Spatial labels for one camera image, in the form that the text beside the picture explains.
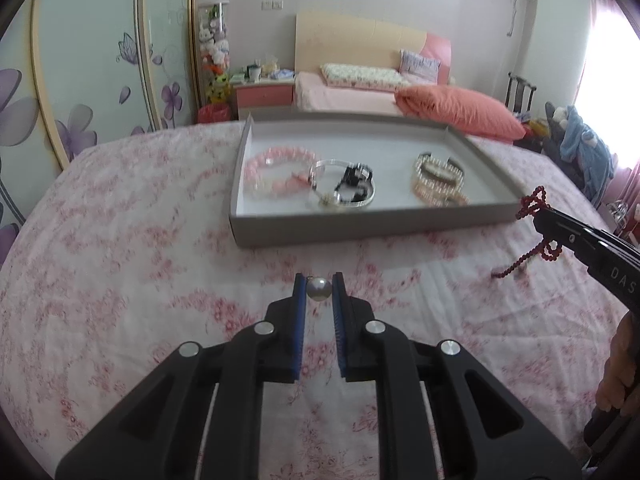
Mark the lilac pillow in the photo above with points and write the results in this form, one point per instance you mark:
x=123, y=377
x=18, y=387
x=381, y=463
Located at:
x=420, y=65

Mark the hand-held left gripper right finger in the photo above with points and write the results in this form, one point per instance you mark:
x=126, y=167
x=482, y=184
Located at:
x=339, y=320

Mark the pink floral blanket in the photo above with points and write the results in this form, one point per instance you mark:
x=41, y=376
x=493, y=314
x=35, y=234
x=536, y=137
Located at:
x=125, y=260

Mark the pink curtain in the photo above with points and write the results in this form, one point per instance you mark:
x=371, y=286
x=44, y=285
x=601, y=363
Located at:
x=600, y=20

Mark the grey cardboard tray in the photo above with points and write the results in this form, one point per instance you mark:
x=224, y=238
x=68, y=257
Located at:
x=390, y=160

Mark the silver bangle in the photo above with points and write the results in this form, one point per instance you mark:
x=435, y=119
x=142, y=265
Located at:
x=357, y=205

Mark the floral pillow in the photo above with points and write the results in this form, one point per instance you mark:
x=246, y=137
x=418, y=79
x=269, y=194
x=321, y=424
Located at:
x=360, y=76

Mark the floral sliding wardrobe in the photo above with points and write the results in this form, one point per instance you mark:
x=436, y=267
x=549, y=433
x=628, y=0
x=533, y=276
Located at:
x=90, y=35

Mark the blue plush toy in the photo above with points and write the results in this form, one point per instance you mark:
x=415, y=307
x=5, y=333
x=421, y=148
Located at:
x=580, y=145

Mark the wooden bed headboard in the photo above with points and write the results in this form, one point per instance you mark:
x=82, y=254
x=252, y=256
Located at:
x=350, y=40

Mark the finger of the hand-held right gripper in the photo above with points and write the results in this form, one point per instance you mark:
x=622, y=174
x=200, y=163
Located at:
x=595, y=260
x=600, y=232

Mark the plush toy display tube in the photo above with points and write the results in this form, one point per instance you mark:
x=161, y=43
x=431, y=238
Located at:
x=215, y=45

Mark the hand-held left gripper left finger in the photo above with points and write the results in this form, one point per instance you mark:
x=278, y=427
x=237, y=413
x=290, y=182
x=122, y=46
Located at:
x=300, y=310

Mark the blue cloth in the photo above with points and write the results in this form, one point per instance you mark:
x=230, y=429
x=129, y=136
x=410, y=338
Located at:
x=283, y=74

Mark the wall socket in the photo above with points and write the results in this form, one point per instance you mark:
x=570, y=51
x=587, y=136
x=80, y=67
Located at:
x=272, y=5

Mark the yellow red plush toy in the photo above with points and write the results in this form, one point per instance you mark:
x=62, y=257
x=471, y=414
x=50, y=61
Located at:
x=535, y=127

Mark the white mug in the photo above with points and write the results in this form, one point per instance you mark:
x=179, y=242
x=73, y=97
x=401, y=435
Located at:
x=253, y=74

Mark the pink nightstand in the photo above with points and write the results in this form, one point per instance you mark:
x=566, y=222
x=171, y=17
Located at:
x=262, y=95

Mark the person's right hand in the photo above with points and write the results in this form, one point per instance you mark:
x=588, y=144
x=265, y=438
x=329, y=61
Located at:
x=622, y=360

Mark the red plastic bag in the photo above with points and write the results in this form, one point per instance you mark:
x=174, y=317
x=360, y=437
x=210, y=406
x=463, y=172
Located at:
x=214, y=114

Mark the dark wooden chair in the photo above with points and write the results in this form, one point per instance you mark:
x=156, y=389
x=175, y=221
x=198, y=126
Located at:
x=520, y=92

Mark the pink bed mattress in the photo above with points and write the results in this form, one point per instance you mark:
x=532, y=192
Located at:
x=320, y=97

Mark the orange pillow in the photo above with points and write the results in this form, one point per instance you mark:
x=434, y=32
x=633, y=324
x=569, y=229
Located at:
x=450, y=105

